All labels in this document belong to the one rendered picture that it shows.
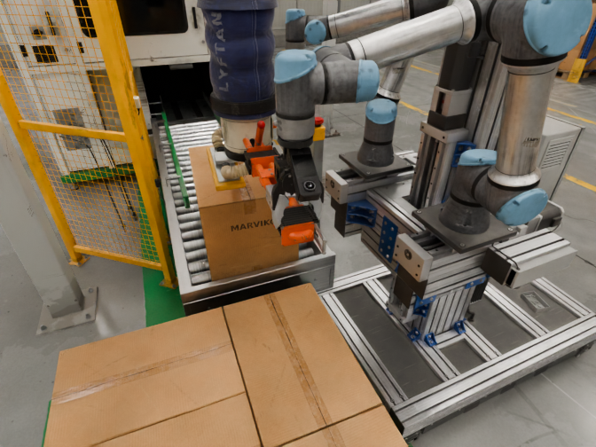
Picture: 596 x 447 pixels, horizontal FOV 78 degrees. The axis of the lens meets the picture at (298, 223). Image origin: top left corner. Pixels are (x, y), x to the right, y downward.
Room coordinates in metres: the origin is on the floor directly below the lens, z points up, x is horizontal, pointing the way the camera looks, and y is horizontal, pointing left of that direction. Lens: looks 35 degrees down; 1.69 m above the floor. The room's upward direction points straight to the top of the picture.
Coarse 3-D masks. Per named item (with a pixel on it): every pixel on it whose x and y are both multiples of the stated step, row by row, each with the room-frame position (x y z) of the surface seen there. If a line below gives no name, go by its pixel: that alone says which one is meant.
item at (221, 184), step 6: (210, 150) 1.34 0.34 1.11; (216, 150) 1.34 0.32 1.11; (222, 150) 1.29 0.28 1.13; (210, 156) 1.29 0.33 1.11; (210, 162) 1.24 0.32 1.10; (228, 162) 1.18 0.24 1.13; (234, 162) 1.24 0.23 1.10; (210, 168) 1.22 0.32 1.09; (216, 168) 1.19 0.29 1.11; (216, 174) 1.15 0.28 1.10; (216, 180) 1.10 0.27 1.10; (222, 180) 1.09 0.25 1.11; (228, 180) 1.10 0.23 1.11; (234, 180) 1.10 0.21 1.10; (240, 180) 1.10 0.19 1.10; (216, 186) 1.06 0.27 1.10; (222, 186) 1.07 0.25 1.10; (228, 186) 1.07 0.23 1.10; (234, 186) 1.08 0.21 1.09; (240, 186) 1.08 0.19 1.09
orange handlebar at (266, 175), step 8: (248, 144) 1.13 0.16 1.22; (256, 168) 0.96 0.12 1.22; (272, 168) 0.95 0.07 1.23; (264, 176) 0.89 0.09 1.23; (272, 176) 0.90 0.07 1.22; (264, 184) 0.86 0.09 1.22; (296, 232) 0.64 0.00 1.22; (304, 232) 0.64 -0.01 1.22; (312, 232) 0.65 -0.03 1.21; (296, 240) 0.63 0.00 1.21; (304, 240) 0.64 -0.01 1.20
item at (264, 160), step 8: (248, 152) 1.05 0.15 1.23; (256, 152) 1.05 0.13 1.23; (264, 152) 1.05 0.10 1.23; (272, 152) 1.05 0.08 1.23; (248, 160) 0.98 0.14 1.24; (256, 160) 0.98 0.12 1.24; (264, 160) 0.98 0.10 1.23; (272, 160) 0.99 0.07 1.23; (248, 168) 0.99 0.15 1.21; (264, 168) 0.98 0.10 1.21
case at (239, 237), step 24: (192, 168) 1.51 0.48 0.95; (216, 192) 1.29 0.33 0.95; (240, 192) 1.29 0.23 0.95; (264, 192) 1.29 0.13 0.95; (216, 216) 1.20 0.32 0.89; (240, 216) 1.22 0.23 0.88; (264, 216) 1.25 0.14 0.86; (216, 240) 1.19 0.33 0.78; (240, 240) 1.22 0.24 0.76; (264, 240) 1.25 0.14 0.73; (216, 264) 1.19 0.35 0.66; (240, 264) 1.22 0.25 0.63; (264, 264) 1.25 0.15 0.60
